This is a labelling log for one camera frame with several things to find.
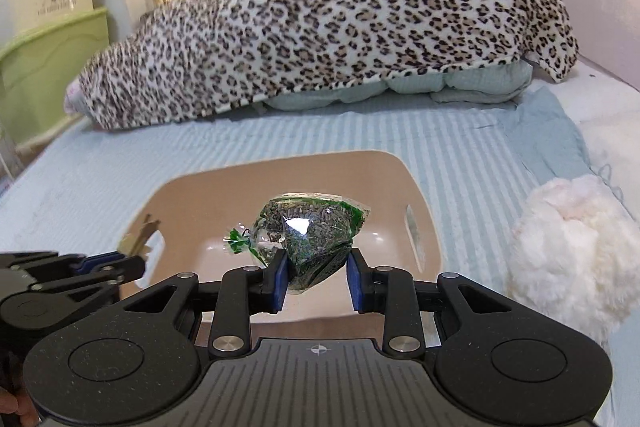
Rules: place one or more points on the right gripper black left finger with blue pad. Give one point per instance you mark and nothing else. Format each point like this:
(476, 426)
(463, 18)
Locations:
(183, 299)

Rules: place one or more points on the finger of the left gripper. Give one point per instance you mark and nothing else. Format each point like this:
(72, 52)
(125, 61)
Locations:
(122, 272)
(82, 264)

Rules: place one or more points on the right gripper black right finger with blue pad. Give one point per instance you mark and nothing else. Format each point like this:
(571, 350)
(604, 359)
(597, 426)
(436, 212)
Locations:
(457, 304)

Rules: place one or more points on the small tan wooden item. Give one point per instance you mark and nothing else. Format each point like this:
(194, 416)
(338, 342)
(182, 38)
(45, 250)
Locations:
(136, 244)

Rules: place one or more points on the green tea leaf bag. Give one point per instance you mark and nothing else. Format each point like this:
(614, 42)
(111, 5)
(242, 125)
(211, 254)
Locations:
(316, 231)

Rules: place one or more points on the person's hand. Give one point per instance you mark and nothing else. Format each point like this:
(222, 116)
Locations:
(19, 407)

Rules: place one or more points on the striped light blue bedsheet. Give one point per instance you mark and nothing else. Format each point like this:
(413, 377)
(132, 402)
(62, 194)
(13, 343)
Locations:
(475, 166)

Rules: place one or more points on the beige plastic storage bin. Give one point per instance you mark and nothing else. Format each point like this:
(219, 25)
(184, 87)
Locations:
(196, 212)

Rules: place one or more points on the white fluffy plush toy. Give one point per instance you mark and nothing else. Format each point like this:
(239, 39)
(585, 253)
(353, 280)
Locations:
(575, 256)

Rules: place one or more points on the green cream drawer cabinet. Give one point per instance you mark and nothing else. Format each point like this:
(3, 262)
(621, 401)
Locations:
(44, 44)

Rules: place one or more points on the light green folded quilt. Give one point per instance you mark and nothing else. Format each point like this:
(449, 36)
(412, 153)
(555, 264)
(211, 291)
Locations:
(400, 86)

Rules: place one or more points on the leopard print blanket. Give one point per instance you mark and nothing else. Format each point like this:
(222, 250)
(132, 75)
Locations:
(192, 59)

